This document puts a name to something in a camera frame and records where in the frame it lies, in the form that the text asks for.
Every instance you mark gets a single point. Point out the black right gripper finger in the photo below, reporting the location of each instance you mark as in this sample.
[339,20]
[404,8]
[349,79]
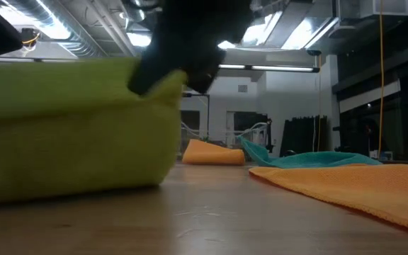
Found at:
[151,74]
[205,71]

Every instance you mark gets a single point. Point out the yellow-orange microfiber towel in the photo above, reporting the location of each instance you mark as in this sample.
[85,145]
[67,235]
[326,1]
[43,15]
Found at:
[211,154]
[367,191]

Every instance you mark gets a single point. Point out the green microfiber towel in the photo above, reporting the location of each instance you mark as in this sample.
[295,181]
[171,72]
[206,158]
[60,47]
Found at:
[66,141]

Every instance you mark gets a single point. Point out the turquoise microfiber towel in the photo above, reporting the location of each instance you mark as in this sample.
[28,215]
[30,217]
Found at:
[296,159]

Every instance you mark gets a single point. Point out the long linear ceiling lamp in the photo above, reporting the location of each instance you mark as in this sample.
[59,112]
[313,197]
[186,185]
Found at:
[278,68]

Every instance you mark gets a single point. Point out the black curtain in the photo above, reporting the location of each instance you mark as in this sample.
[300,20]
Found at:
[303,138]

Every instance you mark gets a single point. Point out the white ceiling unit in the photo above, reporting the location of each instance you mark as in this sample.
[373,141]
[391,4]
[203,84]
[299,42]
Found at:
[384,8]

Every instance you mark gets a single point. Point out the small white box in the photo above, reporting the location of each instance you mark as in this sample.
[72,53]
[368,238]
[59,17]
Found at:
[381,156]

